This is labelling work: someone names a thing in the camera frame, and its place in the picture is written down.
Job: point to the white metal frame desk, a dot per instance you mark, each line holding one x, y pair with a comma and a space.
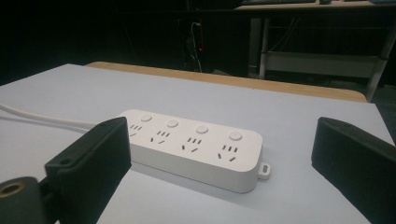
320, 59

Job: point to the white mat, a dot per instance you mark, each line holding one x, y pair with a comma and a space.
199, 102

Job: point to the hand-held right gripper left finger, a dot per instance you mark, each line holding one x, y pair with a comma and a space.
93, 168

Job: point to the white power strip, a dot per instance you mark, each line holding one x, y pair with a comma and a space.
199, 155

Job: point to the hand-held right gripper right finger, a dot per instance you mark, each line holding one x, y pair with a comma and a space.
355, 161

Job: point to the dark computer tower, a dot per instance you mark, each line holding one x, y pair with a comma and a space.
199, 43

